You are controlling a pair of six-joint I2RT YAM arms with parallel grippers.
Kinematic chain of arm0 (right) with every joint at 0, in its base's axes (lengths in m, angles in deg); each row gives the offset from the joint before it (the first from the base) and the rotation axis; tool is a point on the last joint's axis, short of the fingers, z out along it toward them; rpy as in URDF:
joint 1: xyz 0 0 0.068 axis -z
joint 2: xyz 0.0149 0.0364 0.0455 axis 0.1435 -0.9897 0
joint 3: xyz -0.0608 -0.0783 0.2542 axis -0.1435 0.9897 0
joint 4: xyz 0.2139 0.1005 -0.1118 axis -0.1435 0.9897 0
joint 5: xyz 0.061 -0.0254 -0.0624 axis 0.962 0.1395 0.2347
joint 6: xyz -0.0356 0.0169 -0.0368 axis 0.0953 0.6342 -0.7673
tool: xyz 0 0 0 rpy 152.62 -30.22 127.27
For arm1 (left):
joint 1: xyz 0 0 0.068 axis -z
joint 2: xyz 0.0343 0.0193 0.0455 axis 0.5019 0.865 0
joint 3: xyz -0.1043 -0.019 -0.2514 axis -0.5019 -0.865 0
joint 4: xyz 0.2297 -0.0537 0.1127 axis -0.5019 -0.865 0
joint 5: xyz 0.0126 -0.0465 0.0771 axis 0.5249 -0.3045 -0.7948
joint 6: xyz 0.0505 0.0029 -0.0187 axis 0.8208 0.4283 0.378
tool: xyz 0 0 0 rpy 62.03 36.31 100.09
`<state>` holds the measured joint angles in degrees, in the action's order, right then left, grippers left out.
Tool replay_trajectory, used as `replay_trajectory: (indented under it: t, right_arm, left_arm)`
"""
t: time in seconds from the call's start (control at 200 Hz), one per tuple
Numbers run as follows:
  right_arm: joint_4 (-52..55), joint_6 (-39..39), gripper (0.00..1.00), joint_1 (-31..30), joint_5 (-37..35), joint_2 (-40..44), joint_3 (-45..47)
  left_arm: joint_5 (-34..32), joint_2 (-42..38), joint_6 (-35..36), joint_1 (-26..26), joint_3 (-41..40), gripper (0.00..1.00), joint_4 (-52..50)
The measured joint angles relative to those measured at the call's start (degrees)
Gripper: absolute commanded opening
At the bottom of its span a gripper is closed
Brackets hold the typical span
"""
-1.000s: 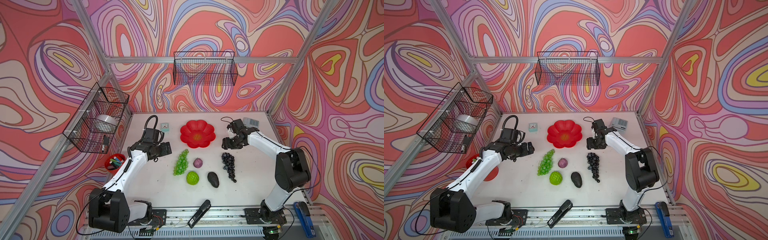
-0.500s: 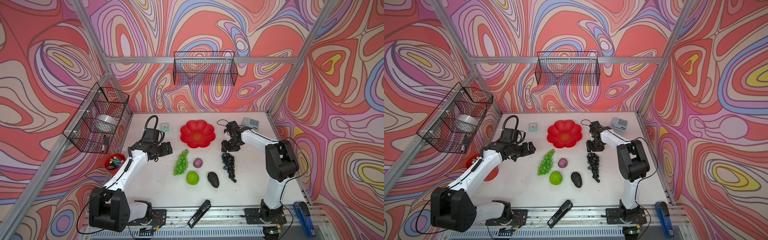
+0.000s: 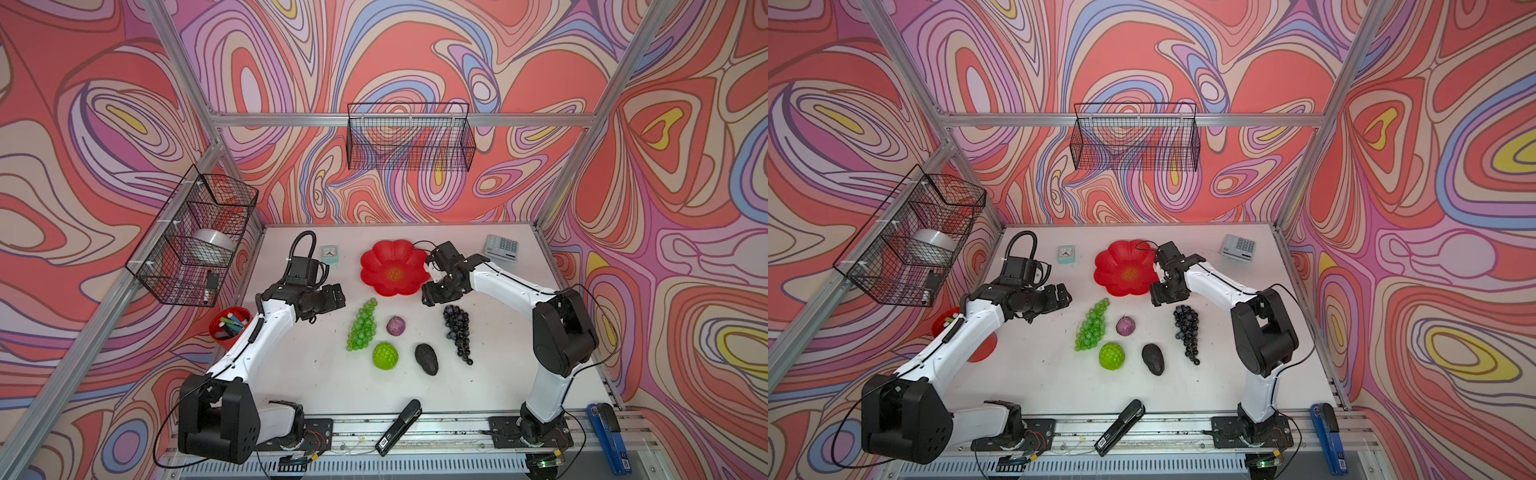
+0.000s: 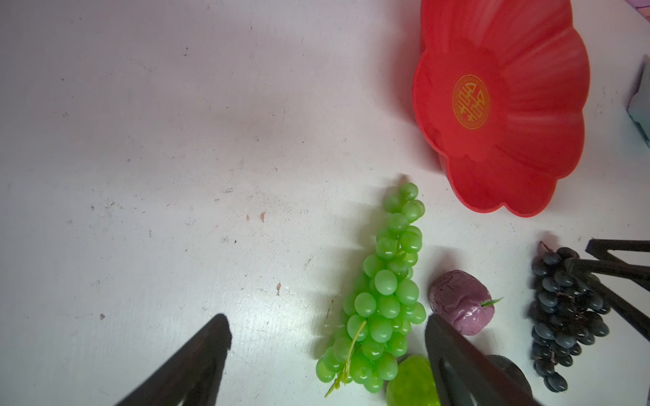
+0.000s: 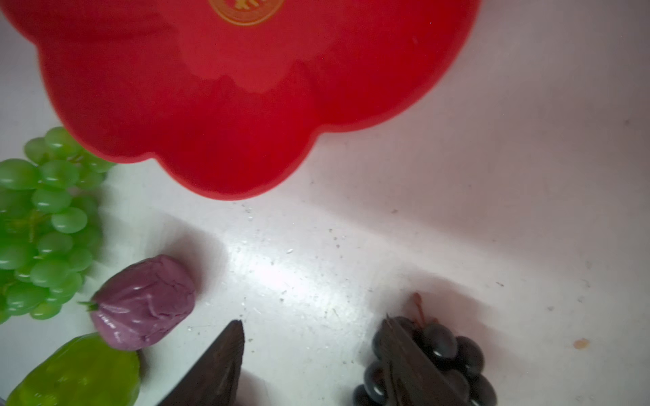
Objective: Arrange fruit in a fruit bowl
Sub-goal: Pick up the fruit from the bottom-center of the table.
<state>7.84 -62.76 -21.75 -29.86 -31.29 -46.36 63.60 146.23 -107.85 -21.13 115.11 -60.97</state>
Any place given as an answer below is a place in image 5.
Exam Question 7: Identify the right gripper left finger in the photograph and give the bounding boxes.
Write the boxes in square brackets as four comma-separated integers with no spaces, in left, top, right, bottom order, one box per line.
[159,320,245,406]

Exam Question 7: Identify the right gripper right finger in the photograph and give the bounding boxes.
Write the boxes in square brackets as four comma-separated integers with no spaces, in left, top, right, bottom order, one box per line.
[382,316,468,406]

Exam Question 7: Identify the dark purple grape bunch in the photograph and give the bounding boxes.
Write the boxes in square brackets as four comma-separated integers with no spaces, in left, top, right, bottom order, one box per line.
[352,293,498,405]

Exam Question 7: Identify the purple fig fruit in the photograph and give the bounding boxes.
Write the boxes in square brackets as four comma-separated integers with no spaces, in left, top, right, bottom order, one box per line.
[83,255,196,351]

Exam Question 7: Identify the green bumpy pear fruit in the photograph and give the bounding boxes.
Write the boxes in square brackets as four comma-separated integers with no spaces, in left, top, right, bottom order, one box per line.
[6,333,140,406]

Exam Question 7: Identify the green grape bunch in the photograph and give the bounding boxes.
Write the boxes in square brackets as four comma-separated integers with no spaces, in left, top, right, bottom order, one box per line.
[1,127,113,322]

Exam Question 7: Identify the red flower-shaped fruit bowl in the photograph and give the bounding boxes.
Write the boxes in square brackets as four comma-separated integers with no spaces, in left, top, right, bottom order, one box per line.
[1,1,480,201]

